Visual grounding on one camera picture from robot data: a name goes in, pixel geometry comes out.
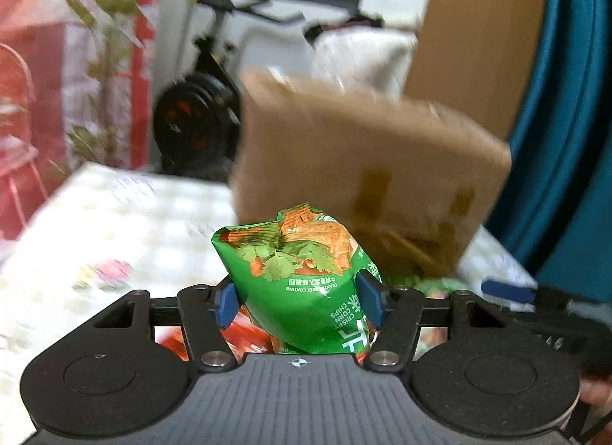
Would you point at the orange red snack packet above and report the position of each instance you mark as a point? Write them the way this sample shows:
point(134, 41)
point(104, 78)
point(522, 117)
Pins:
point(248, 336)

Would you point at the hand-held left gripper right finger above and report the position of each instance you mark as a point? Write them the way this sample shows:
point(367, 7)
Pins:
point(369, 296)

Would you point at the checkered tablecloth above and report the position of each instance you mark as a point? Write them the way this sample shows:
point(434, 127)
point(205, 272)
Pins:
point(105, 244)

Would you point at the red printed wall cloth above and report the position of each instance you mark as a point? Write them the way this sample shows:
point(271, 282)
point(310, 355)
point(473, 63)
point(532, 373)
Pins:
point(33, 19)

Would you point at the teal curtain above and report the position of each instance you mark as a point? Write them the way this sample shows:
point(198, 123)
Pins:
point(564, 91)

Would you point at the green chips bag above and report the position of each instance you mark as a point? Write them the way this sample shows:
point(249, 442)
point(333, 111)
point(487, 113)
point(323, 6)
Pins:
point(287, 296)

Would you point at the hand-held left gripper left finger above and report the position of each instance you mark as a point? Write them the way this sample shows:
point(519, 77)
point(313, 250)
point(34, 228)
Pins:
point(224, 305)

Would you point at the wooden board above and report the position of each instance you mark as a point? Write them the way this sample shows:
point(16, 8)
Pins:
point(478, 19)

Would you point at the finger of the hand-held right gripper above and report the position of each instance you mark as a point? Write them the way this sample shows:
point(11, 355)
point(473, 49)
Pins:
point(507, 291)

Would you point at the green leafy plant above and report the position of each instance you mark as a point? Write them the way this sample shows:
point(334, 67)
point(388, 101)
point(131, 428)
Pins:
point(112, 5)

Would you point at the person's right hand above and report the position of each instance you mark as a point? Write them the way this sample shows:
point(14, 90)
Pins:
point(597, 397)

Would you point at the white cloth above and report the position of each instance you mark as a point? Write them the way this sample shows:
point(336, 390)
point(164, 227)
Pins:
point(358, 60)

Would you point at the light green snack packet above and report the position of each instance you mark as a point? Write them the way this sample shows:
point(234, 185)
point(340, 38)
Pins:
point(430, 285)

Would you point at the brown cardboard box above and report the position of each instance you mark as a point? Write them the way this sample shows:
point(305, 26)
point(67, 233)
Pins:
point(363, 153)

